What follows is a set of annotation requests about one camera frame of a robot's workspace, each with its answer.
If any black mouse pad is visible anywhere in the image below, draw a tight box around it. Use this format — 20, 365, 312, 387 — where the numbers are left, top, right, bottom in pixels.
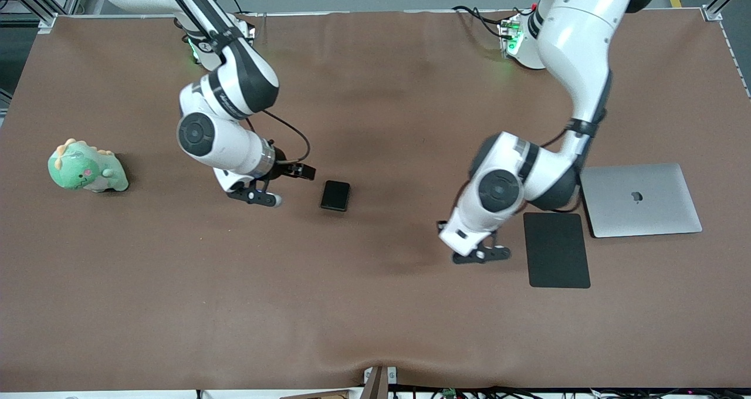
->
523, 212, 591, 289

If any black phone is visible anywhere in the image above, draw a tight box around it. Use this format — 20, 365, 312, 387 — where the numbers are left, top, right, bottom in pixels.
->
320, 180, 351, 212

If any brown table cover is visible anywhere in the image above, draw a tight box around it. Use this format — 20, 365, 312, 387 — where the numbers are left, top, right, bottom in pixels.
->
0, 9, 751, 394

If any silver laptop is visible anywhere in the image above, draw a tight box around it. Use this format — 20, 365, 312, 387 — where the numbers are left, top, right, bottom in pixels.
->
580, 163, 703, 239

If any green dinosaur plush toy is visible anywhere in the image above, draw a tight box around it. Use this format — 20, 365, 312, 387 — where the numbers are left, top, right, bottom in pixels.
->
48, 138, 130, 193

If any metal table edge bracket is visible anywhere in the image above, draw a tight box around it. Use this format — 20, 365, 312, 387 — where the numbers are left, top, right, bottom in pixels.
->
363, 365, 398, 399

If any black left arm base cable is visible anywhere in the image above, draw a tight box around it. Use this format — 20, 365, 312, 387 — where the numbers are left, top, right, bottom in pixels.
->
452, 5, 517, 39

